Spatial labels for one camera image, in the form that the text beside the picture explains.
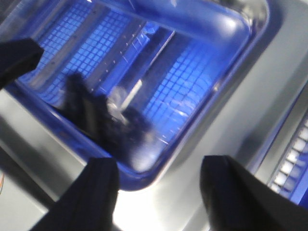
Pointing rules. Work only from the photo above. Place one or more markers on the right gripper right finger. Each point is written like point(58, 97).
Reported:
point(235, 200)

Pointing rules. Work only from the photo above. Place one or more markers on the smaller silver tray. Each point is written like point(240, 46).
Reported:
point(154, 84)

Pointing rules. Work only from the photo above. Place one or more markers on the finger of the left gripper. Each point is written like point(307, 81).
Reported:
point(18, 57)

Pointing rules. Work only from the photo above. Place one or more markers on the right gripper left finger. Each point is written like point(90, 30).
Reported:
point(88, 204)

